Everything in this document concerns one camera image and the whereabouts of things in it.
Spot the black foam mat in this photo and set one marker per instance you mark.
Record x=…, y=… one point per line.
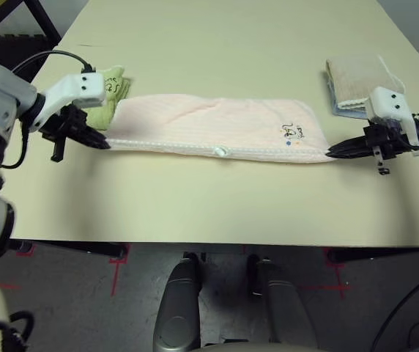
x=15, y=55

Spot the blue folded towel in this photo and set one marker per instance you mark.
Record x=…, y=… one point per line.
x=352, y=113

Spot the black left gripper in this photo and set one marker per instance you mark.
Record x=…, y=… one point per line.
x=68, y=122

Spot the black metal rack frame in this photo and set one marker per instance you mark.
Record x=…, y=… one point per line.
x=44, y=22

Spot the pink fluffy towel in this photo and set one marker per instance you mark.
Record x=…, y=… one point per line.
x=213, y=124

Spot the green folded towel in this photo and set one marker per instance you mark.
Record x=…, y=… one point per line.
x=101, y=117

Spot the black table foot bar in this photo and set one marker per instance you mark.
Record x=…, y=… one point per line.
x=99, y=249

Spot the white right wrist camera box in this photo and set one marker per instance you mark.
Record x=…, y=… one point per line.
x=389, y=102

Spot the beige folded towel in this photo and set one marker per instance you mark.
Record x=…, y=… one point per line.
x=356, y=77

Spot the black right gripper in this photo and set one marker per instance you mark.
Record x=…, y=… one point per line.
x=383, y=141

